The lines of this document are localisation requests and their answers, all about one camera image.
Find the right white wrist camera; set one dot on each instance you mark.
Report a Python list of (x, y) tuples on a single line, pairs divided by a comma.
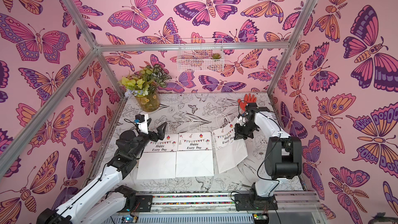
[(244, 118)]

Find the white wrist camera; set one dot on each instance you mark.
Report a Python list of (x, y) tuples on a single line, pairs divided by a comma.
[(141, 123), (244, 118)]

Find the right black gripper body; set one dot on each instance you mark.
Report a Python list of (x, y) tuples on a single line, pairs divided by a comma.
[(243, 129)]

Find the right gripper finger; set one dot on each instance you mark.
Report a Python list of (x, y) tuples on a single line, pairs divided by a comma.
[(239, 136), (239, 128)]

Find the potted green leafy plant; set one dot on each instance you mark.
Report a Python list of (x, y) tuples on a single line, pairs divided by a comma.
[(144, 86)]

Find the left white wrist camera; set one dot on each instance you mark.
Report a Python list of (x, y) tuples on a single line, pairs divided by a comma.
[(141, 123)]

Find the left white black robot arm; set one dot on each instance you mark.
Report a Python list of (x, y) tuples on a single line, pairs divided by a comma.
[(99, 180)]

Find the white wire wall basket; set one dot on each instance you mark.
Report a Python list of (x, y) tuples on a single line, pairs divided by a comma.
[(194, 54)]

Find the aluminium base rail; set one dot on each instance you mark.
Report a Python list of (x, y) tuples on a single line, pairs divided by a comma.
[(285, 207)]

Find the small plant in basket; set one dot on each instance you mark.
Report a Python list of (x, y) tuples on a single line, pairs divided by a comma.
[(216, 56)]

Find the white paper gift bag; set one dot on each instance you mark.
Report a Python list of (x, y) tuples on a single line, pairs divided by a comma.
[(159, 159)]

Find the red rubber glove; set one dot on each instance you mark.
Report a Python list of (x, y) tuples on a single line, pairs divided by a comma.
[(248, 98)]

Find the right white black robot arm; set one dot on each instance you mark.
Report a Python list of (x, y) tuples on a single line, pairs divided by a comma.
[(283, 156)]

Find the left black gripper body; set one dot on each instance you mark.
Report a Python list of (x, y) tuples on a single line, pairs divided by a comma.
[(152, 137)]

